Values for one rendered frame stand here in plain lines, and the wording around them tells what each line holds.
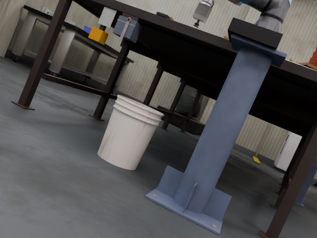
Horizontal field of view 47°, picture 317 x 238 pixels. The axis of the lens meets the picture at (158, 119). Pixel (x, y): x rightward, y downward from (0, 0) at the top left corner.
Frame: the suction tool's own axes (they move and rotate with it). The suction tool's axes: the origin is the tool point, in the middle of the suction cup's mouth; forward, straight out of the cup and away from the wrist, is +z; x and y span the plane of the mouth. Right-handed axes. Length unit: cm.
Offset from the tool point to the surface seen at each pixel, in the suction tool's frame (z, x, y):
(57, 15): 34, 26, 86
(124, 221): 90, 115, -49
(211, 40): 7.9, 29.7, -23.0
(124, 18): 17.2, 30.0, 34.7
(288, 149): 70, -499, -101
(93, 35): 35, 30, 50
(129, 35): 25.1, 30.6, 26.1
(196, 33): 8.0, 29.4, -12.5
